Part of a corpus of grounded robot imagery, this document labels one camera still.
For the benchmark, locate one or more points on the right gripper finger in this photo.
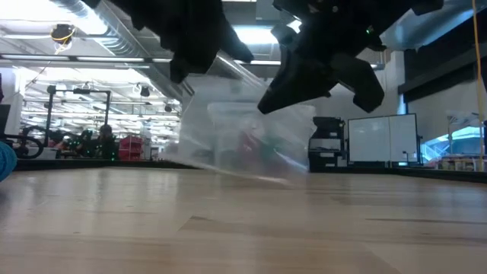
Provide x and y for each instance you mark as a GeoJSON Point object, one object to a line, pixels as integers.
{"type": "Point", "coordinates": [300, 83]}
{"type": "Point", "coordinates": [361, 83]}

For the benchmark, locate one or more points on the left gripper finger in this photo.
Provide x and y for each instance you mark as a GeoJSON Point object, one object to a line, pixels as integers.
{"type": "Point", "coordinates": [236, 47]}
{"type": "Point", "coordinates": [190, 66]}

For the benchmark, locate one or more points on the blue elastic bandage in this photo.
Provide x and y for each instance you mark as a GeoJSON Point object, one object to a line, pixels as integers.
{"type": "Point", "coordinates": [7, 161]}

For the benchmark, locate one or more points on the black hanging spotlight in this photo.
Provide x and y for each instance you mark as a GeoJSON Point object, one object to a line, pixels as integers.
{"type": "Point", "coordinates": [145, 91]}

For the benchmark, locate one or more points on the black shelf cart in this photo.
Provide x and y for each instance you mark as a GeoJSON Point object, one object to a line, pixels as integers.
{"type": "Point", "coordinates": [327, 131]}

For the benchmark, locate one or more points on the white whiteboard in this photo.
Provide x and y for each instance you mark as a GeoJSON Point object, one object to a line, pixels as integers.
{"type": "Point", "coordinates": [380, 137]}

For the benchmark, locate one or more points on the clear plastic storage box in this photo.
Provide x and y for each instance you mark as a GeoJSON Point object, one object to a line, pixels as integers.
{"type": "Point", "coordinates": [228, 110]}

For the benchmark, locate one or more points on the long ceiling light bar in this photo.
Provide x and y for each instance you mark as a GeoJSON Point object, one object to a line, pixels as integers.
{"type": "Point", "coordinates": [95, 59]}

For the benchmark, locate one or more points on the red storage shelf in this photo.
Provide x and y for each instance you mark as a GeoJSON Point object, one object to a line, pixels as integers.
{"type": "Point", "coordinates": [131, 148]}

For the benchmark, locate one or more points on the black yellow ceiling reel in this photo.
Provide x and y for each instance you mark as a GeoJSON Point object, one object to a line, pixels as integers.
{"type": "Point", "coordinates": [62, 33]}

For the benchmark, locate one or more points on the black background robot stand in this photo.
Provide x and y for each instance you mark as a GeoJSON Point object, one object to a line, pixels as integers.
{"type": "Point", "coordinates": [91, 141]}

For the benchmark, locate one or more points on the black monitor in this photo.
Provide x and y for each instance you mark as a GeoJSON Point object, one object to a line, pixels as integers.
{"type": "Point", "coordinates": [4, 118]}

